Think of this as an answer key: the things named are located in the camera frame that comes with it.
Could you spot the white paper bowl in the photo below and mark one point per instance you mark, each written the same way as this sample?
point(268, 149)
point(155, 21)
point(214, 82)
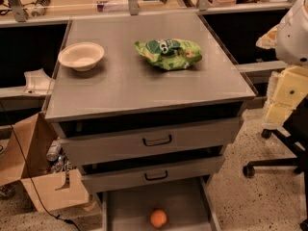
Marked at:
point(82, 56)

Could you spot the grey middle drawer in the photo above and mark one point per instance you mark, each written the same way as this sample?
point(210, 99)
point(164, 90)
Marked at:
point(128, 178)

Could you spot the white plastic bracket part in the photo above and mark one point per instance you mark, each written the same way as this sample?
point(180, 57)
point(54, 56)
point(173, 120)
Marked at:
point(38, 83)

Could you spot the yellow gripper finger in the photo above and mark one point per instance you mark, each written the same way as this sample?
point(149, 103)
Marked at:
point(286, 89)

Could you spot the grey open bottom drawer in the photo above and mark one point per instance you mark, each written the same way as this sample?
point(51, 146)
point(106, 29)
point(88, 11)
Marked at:
point(186, 203)

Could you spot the grey top drawer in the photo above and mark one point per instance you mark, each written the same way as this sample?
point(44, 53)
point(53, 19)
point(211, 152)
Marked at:
point(152, 141)

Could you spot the orange can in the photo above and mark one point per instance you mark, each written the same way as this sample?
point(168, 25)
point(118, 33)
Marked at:
point(158, 218)

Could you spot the small purple object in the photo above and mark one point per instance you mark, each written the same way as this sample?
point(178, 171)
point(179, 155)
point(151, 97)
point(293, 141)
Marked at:
point(100, 5)

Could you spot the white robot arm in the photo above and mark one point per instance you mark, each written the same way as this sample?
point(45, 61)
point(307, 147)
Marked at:
point(289, 39)

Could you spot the left metal shelf post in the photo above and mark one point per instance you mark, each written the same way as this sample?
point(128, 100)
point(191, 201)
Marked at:
point(17, 8)

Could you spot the grey metal drawer cabinet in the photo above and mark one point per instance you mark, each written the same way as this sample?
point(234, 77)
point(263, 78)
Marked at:
point(124, 92)

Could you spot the green chip bag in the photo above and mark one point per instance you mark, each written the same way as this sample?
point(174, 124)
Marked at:
point(170, 53)

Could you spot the brown cardboard box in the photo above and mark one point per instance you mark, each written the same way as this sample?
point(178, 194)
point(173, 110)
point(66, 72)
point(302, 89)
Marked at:
point(24, 160)

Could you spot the silver can in box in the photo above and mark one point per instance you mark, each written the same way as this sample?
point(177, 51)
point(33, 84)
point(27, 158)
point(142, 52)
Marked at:
point(53, 151)

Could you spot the black office chair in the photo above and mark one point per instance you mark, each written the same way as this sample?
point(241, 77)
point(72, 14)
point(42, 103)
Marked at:
point(297, 142)

